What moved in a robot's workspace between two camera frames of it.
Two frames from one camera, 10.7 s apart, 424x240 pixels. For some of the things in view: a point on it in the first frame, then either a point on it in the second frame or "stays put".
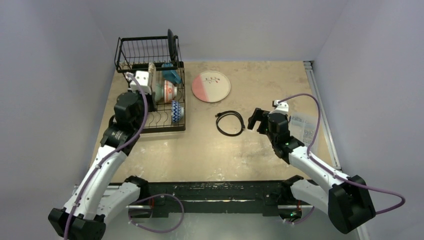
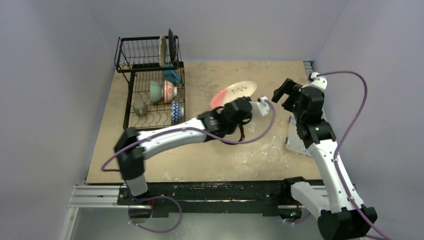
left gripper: [150, 97] → [249, 116]
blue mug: [171, 75] stays put
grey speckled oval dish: [152, 76] → [162, 47]
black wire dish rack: [148, 58] stays put
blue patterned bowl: [177, 111] stays put
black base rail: [217, 197] stays put
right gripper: [262, 122] → [289, 91]
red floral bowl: [170, 91] stays put
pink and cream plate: [210, 86] → [243, 89]
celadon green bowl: [159, 92] stays put
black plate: [172, 46] stays put
